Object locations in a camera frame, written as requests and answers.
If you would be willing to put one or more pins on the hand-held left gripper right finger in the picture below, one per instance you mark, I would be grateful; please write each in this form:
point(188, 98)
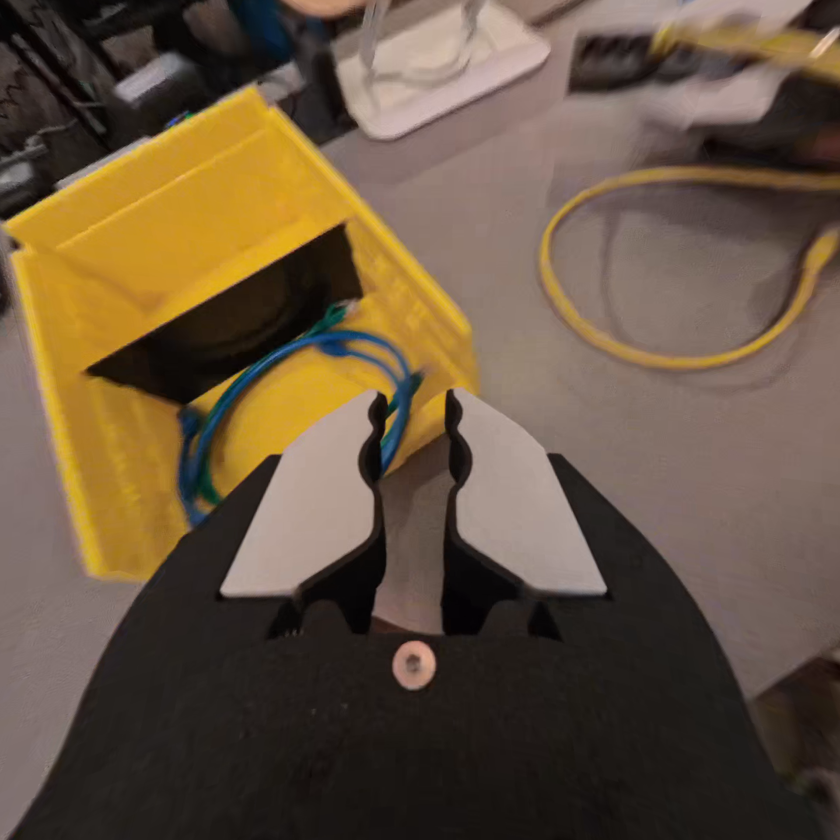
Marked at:
point(518, 518)

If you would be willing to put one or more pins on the black network switch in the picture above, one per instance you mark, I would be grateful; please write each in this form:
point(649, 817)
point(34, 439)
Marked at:
point(617, 62)

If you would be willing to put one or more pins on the yellow plastic bin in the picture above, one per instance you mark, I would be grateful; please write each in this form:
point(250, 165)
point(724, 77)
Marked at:
point(197, 197)

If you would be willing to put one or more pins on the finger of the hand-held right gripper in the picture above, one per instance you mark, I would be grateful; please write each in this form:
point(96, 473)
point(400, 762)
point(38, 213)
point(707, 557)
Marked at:
point(748, 13)
point(715, 98)

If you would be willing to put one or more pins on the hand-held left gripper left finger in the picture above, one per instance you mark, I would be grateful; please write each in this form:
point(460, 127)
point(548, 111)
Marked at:
point(308, 518)

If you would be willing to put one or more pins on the black bin divider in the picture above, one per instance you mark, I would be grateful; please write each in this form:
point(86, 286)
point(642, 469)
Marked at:
point(249, 315)

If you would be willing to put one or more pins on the wooden stand with white base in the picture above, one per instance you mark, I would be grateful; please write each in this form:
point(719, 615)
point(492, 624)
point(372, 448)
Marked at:
point(433, 65)

